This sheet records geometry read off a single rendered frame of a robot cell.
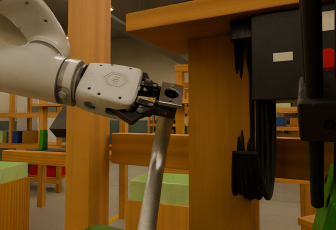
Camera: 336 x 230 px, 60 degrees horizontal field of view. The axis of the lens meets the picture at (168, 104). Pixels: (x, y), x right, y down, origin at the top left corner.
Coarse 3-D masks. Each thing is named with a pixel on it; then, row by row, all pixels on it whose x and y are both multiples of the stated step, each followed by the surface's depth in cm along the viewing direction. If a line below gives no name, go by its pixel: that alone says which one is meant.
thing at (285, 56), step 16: (256, 16) 50; (272, 16) 49; (288, 16) 48; (256, 32) 50; (272, 32) 49; (288, 32) 48; (256, 48) 50; (272, 48) 49; (288, 48) 47; (256, 64) 50; (272, 64) 48; (288, 64) 47; (256, 80) 50; (272, 80) 48; (288, 80) 47; (256, 96) 49; (272, 96) 48; (288, 96) 47
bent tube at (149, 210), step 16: (160, 96) 50; (176, 96) 52; (160, 128) 55; (160, 144) 56; (160, 160) 56; (160, 176) 54; (144, 192) 51; (160, 192) 52; (144, 208) 48; (144, 224) 46
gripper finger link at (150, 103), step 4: (136, 100) 49; (140, 100) 50; (144, 100) 50; (148, 100) 50; (136, 104) 50; (140, 104) 49; (144, 104) 49; (148, 104) 50; (152, 104) 50; (132, 108) 51; (136, 108) 50; (148, 116) 51
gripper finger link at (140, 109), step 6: (156, 102) 50; (138, 108) 49; (144, 108) 49; (150, 108) 50; (156, 108) 50; (162, 108) 50; (168, 108) 50; (174, 108) 50; (144, 114) 50; (150, 114) 51; (156, 114) 51; (162, 114) 51; (168, 114) 50; (174, 114) 51
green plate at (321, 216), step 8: (328, 168) 30; (328, 176) 27; (328, 184) 25; (328, 192) 23; (328, 200) 21; (320, 208) 26; (328, 208) 21; (320, 216) 24; (328, 216) 20; (312, 224) 31; (320, 224) 23; (328, 224) 20
